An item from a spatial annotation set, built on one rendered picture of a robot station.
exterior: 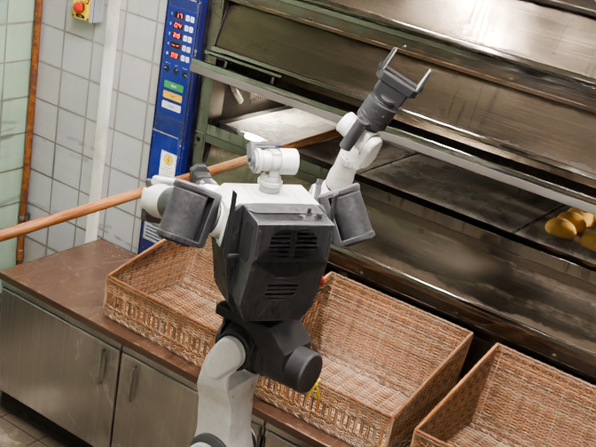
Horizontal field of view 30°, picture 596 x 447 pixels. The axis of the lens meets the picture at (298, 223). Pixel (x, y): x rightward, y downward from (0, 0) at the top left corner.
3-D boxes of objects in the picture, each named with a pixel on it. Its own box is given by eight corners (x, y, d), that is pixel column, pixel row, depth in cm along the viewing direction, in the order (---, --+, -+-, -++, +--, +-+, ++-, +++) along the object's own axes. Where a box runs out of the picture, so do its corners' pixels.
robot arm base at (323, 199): (368, 238, 298) (380, 236, 287) (324, 253, 295) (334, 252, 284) (350, 184, 297) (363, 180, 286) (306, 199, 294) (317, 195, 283)
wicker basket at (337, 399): (317, 340, 388) (330, 268, 378) (458, 406, 361) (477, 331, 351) (232, 387, 350) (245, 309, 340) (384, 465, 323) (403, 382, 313)
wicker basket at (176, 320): (192, 278, 417) (202, 211, 407) (312, 338, 389) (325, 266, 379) (98, 314, 380) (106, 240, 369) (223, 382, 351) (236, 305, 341)
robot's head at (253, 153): (286, 170, 277) (285, 140, 278) (254, 169, 273) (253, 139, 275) (278, 176, 282) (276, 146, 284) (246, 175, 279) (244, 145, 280)
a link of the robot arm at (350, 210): (364, 231, 300) (376, 230, 286) (333, 241, 299) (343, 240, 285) (351, 190, 300) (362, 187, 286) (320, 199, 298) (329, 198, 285)
